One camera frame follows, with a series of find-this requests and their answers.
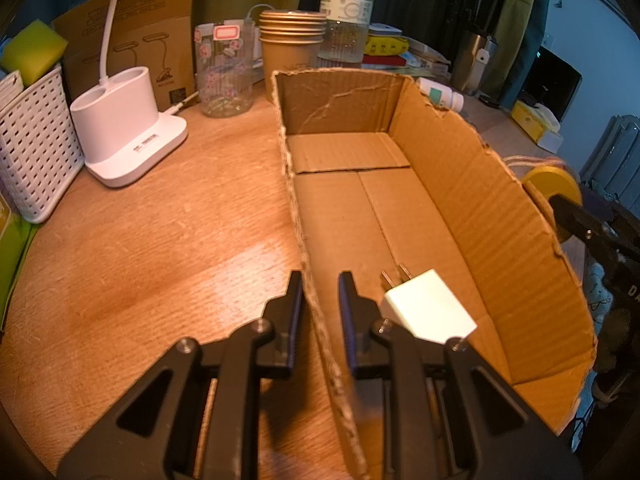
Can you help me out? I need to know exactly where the clear plastic water bottle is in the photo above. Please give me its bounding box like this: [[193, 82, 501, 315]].
[[317, 0, 377, 65]]

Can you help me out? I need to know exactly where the white woven plastic basket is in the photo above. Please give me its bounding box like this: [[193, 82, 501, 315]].
[[0, 62, 86, 224]]

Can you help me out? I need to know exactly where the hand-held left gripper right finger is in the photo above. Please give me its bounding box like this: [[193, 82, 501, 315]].
[[337, 271, 583, 480]]

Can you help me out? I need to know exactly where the white charging cable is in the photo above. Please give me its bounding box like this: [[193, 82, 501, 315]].
[[246, 4, 281, 28]]

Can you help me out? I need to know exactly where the yellow green sponge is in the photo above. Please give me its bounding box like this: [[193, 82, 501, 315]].
[[0, 19, 69, 86]]

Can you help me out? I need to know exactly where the gold can with red label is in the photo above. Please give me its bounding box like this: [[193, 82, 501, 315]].
[[521, 165, 583, 242]]

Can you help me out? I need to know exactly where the yellow tissue box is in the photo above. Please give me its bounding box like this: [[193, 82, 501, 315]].
[[510, 100, 564, 155]]

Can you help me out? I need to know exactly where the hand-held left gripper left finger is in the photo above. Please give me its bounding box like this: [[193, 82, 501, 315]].
[[57, 270, 306, 480]]

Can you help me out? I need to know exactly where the white pill bottle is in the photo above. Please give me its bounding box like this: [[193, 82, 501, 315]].
[[416, 77, 465, 111]]

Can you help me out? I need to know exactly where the dark monitor screen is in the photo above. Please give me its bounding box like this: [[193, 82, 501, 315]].
[[524, 47, 584, 122]]

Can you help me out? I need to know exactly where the green carton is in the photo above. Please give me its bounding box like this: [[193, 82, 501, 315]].
[[0, 195, 33, 321]]

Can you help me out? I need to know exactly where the white lamp cable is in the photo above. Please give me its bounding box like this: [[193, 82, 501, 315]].
[[162, 91, 200, 115]]

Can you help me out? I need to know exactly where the grey radiator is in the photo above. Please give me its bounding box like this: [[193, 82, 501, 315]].
[[579, 114, 640, 203]]

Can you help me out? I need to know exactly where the hanging green jacket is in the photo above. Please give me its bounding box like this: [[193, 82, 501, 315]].
[[487, 0, 543, 103]]

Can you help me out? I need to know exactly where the beige woven cord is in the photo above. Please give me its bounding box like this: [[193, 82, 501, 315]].
[[501, 156, 568, 170]]

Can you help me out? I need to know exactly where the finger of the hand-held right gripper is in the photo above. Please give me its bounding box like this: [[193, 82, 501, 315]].
[[550, 194, 622, 267], [606, 206, 640, 247]]

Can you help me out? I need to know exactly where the white desk lamp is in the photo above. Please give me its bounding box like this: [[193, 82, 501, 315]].
[[70, 0, 190, 188]]

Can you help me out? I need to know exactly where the brown cardboard box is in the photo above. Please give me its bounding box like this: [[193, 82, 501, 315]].
[[270, 67, 598, 480]]

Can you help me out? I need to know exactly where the floral print glass cup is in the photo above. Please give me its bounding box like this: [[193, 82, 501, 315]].
[[194, 21, 254, 118]]

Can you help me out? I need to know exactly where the brown paper cup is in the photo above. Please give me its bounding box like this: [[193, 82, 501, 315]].
[[258, 9, 327, 23], [258, 20, 327, 31], [258, 33, 326, 43], [259, 40, 325, 104], [258, 27, 326, 37]]

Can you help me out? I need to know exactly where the yellow wipes pack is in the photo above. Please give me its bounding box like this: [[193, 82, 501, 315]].
[[365, 35, 410, 57]]

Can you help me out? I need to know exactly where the steel thermos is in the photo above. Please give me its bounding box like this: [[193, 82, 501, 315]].
[[450, 30, 499, 96]]

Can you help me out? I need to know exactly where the white charger plug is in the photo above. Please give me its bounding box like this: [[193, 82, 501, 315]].
[[380, 262, 477, 346]]

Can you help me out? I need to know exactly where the stack of white boxes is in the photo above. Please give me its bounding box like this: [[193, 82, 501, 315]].
[[402, 37, 453, 79]]

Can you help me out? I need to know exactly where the brown cardboard lamp package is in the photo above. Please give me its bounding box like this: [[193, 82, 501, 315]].
[[52, 0, 197, 111]]

